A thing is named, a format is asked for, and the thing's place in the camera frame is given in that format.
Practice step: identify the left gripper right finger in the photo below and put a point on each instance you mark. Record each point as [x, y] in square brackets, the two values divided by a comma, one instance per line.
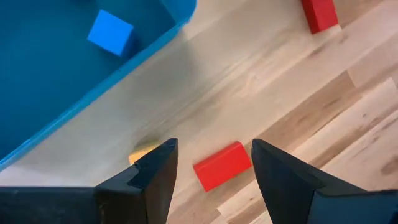
[295, 193]

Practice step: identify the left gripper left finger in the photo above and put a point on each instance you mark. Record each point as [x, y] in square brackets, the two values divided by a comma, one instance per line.
[146, 199]

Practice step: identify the red rectangular block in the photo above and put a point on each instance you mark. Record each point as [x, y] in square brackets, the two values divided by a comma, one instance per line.
[318, 14]
[222, 166]

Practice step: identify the orange rectangular block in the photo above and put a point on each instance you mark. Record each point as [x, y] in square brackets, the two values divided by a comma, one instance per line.
[140, 155]

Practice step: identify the blue plastic bin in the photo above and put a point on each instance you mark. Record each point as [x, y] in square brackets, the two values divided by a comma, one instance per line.
[46, 77]

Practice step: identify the small blue block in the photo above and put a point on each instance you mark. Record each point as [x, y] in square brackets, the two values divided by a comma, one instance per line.
[110, 32]

